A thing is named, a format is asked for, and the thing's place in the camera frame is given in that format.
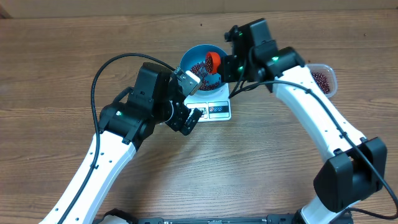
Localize red scoop with blue handle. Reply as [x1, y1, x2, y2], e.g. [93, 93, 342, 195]
[205, 52, 221, 74]

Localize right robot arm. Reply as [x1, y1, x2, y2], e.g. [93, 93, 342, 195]
[215, 19, 387, 223]

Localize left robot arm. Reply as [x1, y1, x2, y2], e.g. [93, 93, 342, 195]
[43, 62, 202, 223]

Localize white digital kitchen scale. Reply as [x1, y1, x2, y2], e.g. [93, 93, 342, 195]
[184, 83, 232, 123]

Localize red beans in bowl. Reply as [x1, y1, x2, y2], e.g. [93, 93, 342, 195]
[190, 62, 221, 91]

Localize blue metal bowl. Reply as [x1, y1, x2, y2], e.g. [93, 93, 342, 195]
[180, 44, 227, 86]

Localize red adzuki beans in container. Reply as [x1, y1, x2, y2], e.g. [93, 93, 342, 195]
[312, 72, 331, 94]

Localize clear plastic container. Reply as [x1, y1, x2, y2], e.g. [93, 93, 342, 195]
[307, 63, 338, 98]

